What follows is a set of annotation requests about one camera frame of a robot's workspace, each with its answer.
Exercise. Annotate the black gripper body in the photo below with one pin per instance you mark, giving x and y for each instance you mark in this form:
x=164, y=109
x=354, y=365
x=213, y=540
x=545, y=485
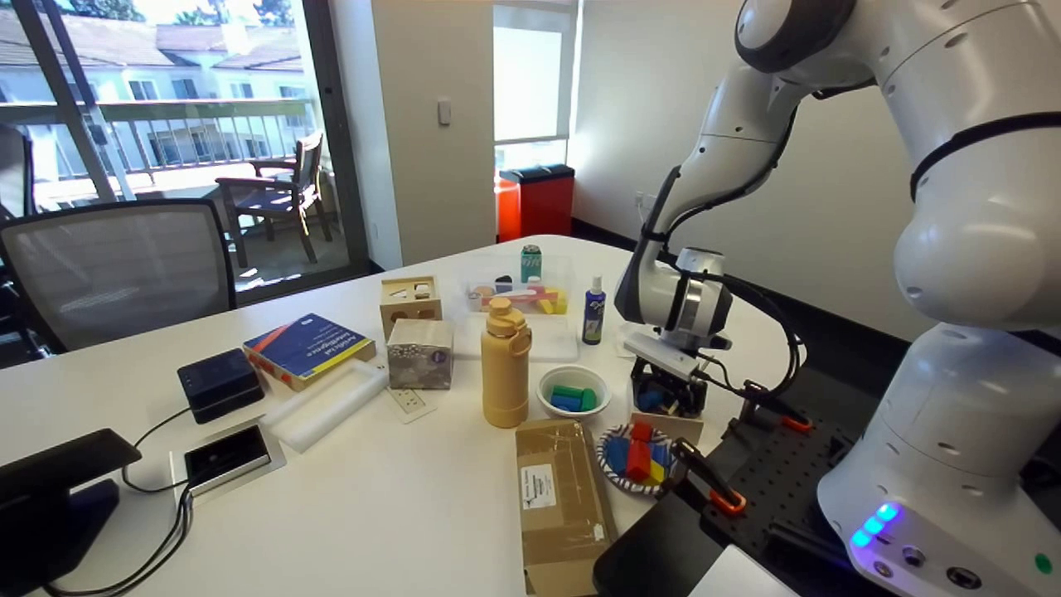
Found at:
x=682, y=297

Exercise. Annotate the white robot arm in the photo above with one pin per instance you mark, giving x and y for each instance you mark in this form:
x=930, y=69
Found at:
x=930, y=500

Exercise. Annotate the white bowl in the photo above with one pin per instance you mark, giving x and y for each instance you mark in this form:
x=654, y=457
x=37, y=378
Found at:
x=573, y=394

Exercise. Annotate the cardboard box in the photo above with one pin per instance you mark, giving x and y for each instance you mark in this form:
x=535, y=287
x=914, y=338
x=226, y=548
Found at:
x=565, y=516

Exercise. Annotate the patterned tissue box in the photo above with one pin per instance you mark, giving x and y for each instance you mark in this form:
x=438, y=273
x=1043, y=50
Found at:
x=419, y=357

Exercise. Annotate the small black box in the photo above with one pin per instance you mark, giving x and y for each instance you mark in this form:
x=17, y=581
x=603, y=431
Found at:
x=220, y=386

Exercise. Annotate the green soda can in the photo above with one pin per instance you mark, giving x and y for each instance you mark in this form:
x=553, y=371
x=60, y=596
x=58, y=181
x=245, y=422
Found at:
x=531, y=264

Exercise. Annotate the patterned plate with blocks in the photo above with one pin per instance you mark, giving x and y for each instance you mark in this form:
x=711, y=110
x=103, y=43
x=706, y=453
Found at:
x=634, y=460

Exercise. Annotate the red bin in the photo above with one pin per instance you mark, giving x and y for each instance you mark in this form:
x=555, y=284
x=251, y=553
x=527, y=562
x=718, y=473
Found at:
x=535, y=202

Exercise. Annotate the yellow water bottle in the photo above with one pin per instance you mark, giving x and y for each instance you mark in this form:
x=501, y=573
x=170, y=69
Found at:
x=506, y=350

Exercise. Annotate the wooden shape sorter cube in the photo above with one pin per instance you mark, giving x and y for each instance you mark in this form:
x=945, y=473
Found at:
x=412, y=297

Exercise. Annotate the blue book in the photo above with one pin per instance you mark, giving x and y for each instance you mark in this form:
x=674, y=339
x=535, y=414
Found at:
x=308, y=350

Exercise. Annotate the white cutting board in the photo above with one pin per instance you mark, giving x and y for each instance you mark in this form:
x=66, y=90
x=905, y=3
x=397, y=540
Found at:
x=320, y=411

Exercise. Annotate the black phone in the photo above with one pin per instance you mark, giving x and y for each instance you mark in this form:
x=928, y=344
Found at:
x=226, y=460

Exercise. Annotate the black tablet stand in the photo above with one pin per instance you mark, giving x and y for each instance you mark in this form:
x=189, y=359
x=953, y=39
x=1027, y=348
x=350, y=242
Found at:
x=56, y=507

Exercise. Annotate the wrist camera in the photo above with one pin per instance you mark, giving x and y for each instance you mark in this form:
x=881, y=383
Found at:
x=660, y=357

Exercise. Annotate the orange handled clamp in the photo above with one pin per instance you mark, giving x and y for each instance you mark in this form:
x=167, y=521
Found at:
x=787, y=417
x=718, y=490

